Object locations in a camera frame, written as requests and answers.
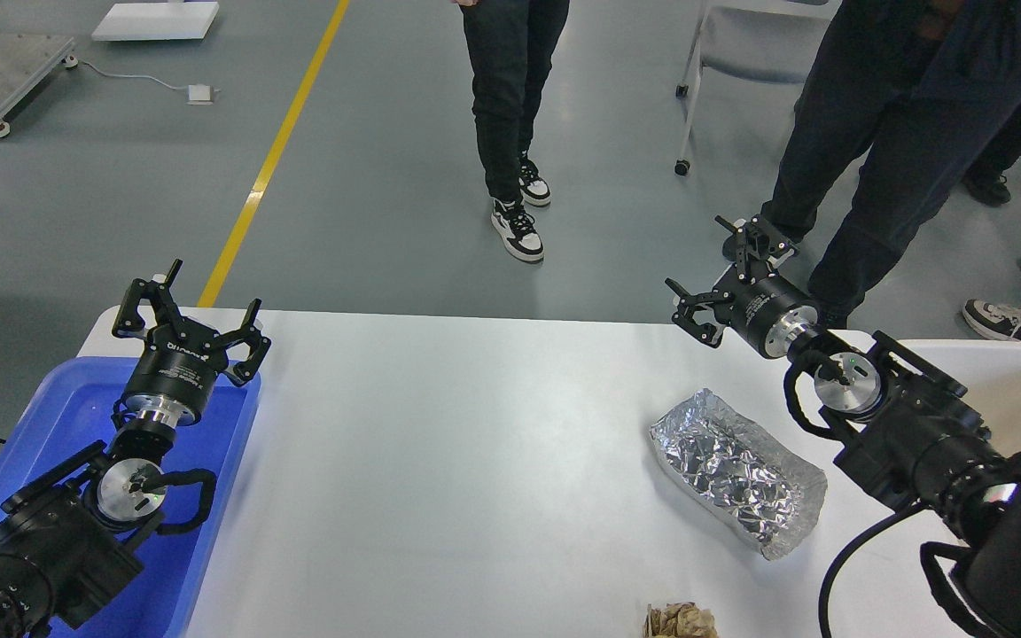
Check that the black white sneaker foot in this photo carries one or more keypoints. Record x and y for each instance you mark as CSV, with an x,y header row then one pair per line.
x,y
1011,321

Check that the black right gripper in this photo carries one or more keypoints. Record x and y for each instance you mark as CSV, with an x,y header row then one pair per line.
x,y
767,315

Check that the white floor platform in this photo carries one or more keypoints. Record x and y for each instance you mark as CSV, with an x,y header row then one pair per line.
x,y
162,21

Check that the crumpled brown paper ball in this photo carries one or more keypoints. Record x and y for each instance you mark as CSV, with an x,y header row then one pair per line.
x,y
678,620

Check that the person in black jeans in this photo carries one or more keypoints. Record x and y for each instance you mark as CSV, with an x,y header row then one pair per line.
x,y
510,45

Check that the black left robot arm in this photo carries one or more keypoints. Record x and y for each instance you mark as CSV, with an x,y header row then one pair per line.
x,y
69,537

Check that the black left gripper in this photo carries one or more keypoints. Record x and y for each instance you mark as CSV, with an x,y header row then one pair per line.
x,y
175,370

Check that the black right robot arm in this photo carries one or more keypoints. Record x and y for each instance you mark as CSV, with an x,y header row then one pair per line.
x,y
908,439

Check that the white power adapter with cable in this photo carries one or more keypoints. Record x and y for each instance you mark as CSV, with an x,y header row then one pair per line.
x,y
193,93

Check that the blue plastic bin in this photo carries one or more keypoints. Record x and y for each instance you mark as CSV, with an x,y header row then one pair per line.
x,y
71,409

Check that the beige plastic bin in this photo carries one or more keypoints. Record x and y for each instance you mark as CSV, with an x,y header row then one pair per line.
x,y
991,371

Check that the person in dark trousers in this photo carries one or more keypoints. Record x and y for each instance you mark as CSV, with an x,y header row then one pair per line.
x,y
917,88

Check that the silver foil bag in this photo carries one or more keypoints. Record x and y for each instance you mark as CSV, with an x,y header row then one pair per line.
x,y
733,468

